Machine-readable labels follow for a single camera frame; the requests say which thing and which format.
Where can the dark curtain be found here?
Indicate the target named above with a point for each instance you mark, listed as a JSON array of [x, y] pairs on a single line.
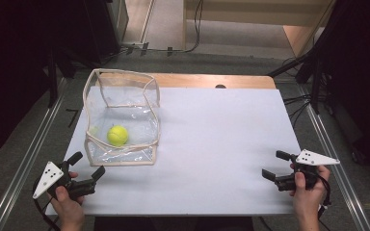
[[13, 70], [359, 70]]

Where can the wooden table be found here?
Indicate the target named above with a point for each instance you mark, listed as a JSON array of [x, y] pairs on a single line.
[[189, 81]]

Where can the metal floor rail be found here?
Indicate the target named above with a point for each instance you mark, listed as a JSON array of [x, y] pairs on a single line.
[[340, 179], [29, 154]]

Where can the beige wooden furniture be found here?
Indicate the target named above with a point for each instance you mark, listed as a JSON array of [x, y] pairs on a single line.
[[253, 11]]

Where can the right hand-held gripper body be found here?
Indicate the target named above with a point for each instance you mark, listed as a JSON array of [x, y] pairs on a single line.
[[314, 158]]

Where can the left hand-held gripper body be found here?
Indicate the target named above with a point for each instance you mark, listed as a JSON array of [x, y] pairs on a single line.
[[48, 178]]

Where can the black stand leg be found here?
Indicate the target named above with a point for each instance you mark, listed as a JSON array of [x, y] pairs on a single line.
[[52, 83]]

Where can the black cabinet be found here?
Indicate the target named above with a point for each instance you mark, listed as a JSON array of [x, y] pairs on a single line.
[[107, 25]]

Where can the white board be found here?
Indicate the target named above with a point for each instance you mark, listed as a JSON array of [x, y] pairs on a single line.
[[218, 134]]

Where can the person's dark clothing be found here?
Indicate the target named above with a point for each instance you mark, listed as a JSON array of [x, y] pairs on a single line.
[[173, 224]]

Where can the black tripod stand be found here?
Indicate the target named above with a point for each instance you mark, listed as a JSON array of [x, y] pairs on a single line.
[[314, 73]]

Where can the clear plastic zip bag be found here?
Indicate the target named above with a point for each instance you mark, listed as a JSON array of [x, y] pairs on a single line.
[[125, 109]]

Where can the person's right hand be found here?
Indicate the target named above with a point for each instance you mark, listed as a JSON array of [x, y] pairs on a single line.
[[308, 202]]

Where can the person's left hand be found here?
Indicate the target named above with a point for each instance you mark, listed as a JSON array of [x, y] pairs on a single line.
[[68, 209]]

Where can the yellow tennis ball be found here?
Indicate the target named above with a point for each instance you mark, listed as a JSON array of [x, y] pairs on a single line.
[[118, 135]]

